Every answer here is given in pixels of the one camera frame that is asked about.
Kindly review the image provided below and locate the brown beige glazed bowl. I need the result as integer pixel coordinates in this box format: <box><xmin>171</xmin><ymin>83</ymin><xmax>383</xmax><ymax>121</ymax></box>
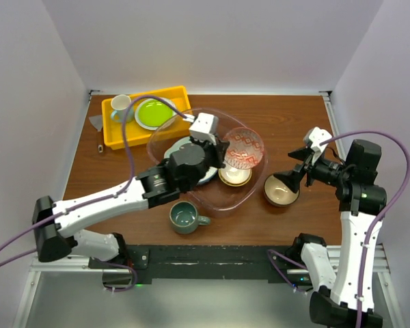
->
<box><xmin>263</xmin><ymin>174</ymin><xmax>300</xmax><ymax>207</ymax></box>

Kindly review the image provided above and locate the dark bowl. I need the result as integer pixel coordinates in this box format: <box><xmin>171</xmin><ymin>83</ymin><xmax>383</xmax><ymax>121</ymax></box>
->
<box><xmin>219</xmin><ymin>164</ymin><xmax>251</xmax><ymax>180</ymax></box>

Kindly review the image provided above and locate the light blue white mug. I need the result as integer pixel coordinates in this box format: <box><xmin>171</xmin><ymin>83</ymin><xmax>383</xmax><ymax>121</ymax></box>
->
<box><xmin>111</xmin><ymin>94</ymin><xmax>134</xmax><ymax>123</ymax></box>

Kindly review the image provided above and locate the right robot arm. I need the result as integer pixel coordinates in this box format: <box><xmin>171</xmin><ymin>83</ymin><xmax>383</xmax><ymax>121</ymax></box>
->
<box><xmin>274</xmin><ymin>139</ymin><xmax>387</xmax><ymax>327</ymax></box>

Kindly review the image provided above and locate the teal ceramic mug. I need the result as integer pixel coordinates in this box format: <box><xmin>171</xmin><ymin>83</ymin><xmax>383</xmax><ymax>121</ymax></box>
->
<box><xmin>169</xmin><ymin>202</ymin><xmax>211</xmax><ymax>234</ymax></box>

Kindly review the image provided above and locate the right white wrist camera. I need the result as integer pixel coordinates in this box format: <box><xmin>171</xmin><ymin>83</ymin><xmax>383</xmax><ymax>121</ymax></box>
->
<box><xmin>303</xmin><ymin>126</ymin><xmax>332</xmax><ymax>165</ymax></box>

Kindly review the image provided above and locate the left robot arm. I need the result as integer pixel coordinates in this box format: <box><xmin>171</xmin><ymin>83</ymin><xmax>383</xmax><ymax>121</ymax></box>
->
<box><xmin>32</xmin><ymin>139</ymin><xmax>230</xmax><ymax>268</ymax></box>

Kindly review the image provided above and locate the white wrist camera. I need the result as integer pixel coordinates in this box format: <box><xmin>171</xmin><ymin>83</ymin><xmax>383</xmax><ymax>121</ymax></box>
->
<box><xmin>183</xmin><ymin>113</ymin><xmax>219</xmax><ymax>145</ymax></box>
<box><xmin>303</xmin><ymin>126</ymin><xmax>332</xmax><ymax>165</ymax></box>

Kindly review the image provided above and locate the yellow blue patterned bowl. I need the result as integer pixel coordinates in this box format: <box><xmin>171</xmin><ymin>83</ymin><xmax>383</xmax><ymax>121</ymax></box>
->
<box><xmin>219</xmin><ymin>171</ymin><xmax>252</xmax><ymax>187</ymax></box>

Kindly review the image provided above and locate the red brown bottom bowl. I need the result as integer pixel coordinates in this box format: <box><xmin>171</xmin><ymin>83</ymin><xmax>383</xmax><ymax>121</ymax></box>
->
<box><xmin>223</xmin><ymin>127</ymin><xmax>264</xmax><ymax>169</ymax></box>

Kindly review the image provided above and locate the grey rimmed plate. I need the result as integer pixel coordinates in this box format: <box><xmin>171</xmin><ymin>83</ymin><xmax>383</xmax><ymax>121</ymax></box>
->
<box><xmin>134</xmin><ymin>97</ymin><xmax>178</xmax><ymax>132</ymax></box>

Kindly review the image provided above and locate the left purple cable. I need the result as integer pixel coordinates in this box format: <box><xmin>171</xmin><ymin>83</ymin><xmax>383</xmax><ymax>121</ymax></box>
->
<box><xmin>0</xmin><ymin>96</ymin><xmax>194</xmax><ymax>274</ymax></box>

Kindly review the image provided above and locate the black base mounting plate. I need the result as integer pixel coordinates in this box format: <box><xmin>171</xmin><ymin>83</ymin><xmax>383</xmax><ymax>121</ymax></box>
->
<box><xmin>88</xmin><ymin>245</ymin><xmax>311</xmax><ymax>287</ymax></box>

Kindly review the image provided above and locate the lime green plate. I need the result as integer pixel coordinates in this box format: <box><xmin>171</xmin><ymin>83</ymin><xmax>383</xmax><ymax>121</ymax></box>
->
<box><xmin>137</xmin><ymin>99</ymin><xmax>176</xmax><ymax>127</ymax></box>

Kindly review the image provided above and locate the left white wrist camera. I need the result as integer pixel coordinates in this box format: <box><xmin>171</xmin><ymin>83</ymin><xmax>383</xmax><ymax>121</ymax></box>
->
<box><xmin>183</xmin><ymin>113</ymin><xmax>219</xmax><ymax>145</ymax></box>

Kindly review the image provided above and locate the light blue rectangular dish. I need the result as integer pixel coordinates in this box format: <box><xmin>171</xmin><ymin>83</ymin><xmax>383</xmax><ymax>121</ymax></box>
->
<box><xmin>163</xmin><ymin>137</ymin><xmax>191</xmax><ymax>159</ymax></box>

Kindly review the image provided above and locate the yellow plastic tray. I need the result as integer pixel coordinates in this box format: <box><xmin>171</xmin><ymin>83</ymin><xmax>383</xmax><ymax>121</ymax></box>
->
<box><xmin>101</xmin><ymin>85</ymin><xmax>191</xmax><ymax>150</ymax></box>

